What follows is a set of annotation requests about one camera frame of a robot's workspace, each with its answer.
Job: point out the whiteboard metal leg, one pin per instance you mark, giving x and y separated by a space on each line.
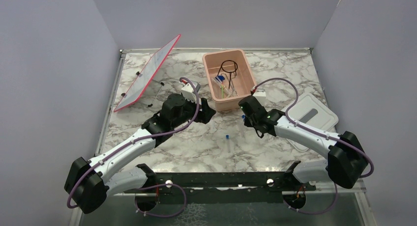
156 88

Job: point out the pink plastic bin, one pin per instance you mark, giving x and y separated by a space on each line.
233 65

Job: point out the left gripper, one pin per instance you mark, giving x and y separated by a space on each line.
204 115

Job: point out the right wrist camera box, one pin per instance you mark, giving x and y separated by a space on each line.
260 95

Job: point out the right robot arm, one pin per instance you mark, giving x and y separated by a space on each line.
344 159

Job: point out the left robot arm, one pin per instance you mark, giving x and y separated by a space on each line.
89 183

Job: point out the two blue capped vials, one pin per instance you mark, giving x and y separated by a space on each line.
228 144

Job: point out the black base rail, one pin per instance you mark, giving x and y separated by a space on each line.
219 187

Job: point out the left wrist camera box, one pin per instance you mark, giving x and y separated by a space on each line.
190 93

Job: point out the green red yellow stirring rods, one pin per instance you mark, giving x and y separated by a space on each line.
224 91

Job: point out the white plastic lid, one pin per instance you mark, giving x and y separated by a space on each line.
313 112

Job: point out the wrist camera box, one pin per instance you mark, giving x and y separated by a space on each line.
260 95
190 93

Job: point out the metal crucible tongs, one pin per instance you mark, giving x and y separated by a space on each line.
232 90

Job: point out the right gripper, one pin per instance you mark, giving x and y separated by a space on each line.
247 122

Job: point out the red framed whiteboard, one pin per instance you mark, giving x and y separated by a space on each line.
146 75

